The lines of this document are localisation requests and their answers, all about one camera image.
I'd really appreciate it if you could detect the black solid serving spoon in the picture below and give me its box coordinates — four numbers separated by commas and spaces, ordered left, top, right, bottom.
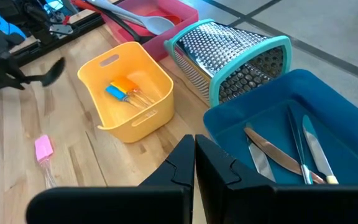
0, 57, 67, 97

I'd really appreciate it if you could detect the pink silicone spatula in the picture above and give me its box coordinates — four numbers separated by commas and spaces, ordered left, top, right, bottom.
34, 134, 58, 190

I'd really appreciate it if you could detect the blue plastic bin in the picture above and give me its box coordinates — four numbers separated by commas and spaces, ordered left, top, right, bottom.
203, 68, 358, 188

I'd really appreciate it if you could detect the teal-framed metal box grater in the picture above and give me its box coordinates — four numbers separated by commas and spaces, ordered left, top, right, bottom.
163, 18, 293, 108

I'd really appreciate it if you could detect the cream-handled table knife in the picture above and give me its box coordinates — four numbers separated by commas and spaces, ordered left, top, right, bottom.
302, 114, 339, 185

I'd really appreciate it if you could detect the black slotted serving spoon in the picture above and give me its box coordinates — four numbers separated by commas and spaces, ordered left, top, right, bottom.
96, 4, 144, 43

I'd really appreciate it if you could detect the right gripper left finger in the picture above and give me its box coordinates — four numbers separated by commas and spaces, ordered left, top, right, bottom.
25, 134, 196, 224

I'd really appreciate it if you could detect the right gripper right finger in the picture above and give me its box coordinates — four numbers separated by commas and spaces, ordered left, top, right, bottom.
196, 134, 358, 224

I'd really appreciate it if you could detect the orange silicone spatula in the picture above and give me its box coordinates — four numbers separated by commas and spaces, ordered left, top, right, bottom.
112, 75, 155, 105

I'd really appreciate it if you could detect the copper-coloured table knife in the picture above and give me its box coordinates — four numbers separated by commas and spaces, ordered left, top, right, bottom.
244, 126, 326, 185

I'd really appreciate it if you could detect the grey silicone spoon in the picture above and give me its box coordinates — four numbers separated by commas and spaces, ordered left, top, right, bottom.
85, 0, 176, 35

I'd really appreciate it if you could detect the yellow plastic bin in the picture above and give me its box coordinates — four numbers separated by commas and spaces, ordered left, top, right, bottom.
77, 41, 175, 144

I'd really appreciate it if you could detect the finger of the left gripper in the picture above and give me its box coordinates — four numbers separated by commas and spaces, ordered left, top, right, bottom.
0, 70, 17, 90
9, 57, 32, 85

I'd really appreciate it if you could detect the blue silicone spatula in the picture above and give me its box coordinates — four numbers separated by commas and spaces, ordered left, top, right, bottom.
105, 84, 144, 110

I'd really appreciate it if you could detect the pink plastic bin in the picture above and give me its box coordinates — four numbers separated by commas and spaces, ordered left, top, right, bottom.
99, 0, 199, 62

